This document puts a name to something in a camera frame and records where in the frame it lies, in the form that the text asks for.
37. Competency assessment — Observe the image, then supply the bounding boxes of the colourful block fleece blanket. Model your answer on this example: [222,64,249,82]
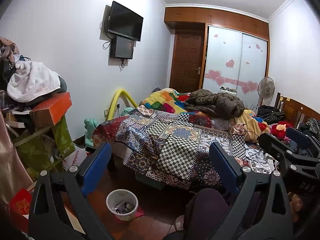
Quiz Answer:
[142,88,190,114]

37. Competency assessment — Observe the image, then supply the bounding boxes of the white shopping bag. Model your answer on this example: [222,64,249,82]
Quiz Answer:
[62,145,87,171]

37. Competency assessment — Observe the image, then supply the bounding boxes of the teal plastic toy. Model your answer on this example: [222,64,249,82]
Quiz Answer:
[84,118,99,148]

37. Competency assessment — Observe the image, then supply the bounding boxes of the red plush toy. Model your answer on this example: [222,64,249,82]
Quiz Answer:
[270,121,293,141]

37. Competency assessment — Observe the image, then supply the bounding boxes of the wooden bed headboard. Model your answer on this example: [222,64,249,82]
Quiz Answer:
[274,92,319,128]

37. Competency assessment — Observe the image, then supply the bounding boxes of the brown wooden door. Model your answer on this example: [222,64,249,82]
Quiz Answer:
[169,30,204,93]

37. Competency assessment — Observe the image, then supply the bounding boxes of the yellow foam tube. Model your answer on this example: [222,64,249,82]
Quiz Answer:
[105,88,138,121]

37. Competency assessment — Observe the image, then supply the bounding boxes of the patchwork patterned bedspread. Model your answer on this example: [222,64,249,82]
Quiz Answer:
[92,105,246,192]

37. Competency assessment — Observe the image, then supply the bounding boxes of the white bandage tape roll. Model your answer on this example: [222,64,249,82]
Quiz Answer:
[125,203,135,211]

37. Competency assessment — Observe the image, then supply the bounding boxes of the white plastic trash bin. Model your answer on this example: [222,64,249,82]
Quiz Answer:
[106,189,139,222]

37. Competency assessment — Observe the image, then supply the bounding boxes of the small black wall monitor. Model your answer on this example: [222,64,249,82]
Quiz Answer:
[110,36,134,60]

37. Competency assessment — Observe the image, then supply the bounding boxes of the person's dark trouser knee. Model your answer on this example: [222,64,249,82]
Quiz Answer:
[162,187,241,240]

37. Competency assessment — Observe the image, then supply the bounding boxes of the orange cardboard box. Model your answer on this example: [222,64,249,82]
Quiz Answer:
[29,92,72,127]

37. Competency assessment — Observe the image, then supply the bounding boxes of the tangled white cables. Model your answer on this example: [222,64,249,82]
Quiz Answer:
[243,129,279,175]

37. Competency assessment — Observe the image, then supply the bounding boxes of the blue white toothpaste tube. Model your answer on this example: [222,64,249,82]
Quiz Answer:
[114,201,128,214]

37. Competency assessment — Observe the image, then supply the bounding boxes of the white sliding wardrobe with hearts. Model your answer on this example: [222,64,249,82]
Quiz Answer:
[202,26,268,109]

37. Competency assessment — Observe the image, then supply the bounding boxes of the standing electric fan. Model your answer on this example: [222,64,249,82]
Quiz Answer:
[258,76,275,107]

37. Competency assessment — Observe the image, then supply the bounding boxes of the black wall television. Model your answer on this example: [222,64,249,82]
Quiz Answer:
[105,1,144,41]

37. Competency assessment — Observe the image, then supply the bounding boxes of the green patterned bag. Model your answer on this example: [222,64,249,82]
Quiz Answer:
[12,116,75,180]

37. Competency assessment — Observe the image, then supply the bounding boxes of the brown puffer jacket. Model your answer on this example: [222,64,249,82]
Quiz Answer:
[184,89,245,120]

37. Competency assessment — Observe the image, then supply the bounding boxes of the white cloth pile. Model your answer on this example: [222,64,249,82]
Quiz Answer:
[7,61,61,103]

